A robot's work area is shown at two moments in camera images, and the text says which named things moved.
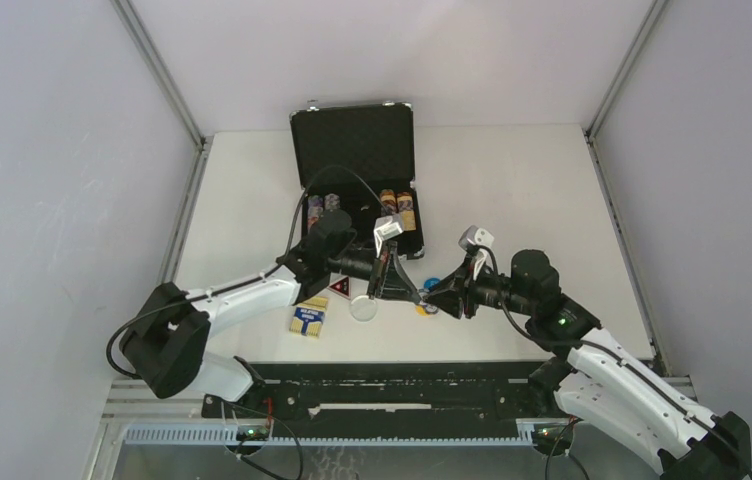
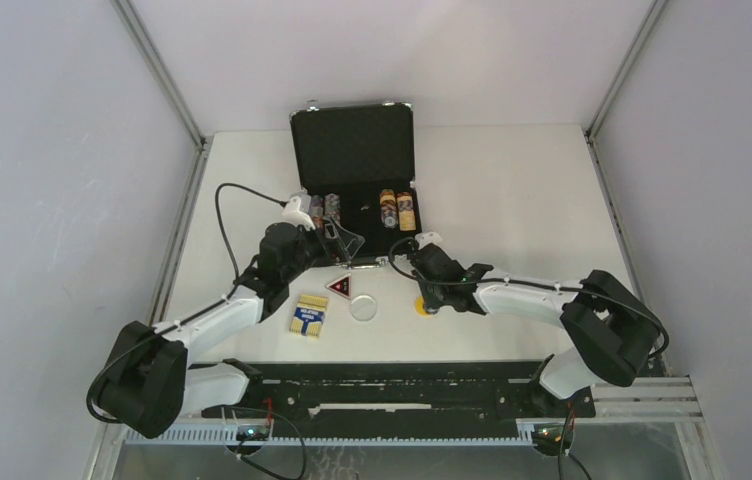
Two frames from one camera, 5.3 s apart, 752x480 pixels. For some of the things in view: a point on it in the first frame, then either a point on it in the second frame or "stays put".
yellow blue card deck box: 309,316 stays put
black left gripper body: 378,270 to 309,247
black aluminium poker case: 360,158 stays put
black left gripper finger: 397,284 to 334,231
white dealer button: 363,309 stays put
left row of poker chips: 315,209 stays put
